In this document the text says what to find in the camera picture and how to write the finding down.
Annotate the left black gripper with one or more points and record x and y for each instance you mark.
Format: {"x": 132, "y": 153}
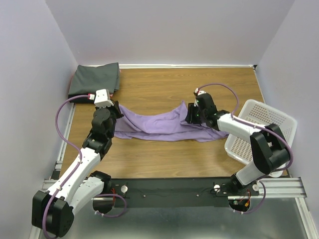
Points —
{"x": 115, "y": 107}

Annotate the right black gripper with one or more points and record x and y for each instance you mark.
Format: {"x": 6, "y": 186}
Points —
{"x": 189, "y": 116}

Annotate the purple t shirt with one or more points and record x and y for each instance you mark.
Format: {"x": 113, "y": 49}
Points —
{"x": 170, "y": 126}

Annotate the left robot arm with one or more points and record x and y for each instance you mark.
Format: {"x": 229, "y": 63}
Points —
{"x": 53, "y": 210}

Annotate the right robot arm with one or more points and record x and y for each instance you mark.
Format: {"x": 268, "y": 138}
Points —
{"x": 269, "y": 148}

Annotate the folded dark grey t shirt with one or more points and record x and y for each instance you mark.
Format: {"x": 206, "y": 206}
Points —
{"x": 107, "y": 67}

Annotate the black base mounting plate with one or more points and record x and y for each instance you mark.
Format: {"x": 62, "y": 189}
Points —
{"x": 171, "y": 193}

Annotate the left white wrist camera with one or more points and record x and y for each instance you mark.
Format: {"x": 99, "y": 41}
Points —
{"x": 103, "y": 99}

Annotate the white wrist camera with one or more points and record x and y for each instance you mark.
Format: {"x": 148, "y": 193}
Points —
{"x": 198, "y": 92}
{"x": 103, "y": 99}

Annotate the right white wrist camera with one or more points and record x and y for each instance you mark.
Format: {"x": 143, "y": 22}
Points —
{"x": 198, "y": 92}

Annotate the aluminium extrusion rail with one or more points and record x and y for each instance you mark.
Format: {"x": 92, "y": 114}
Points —
{"x": 284, "y": 187}

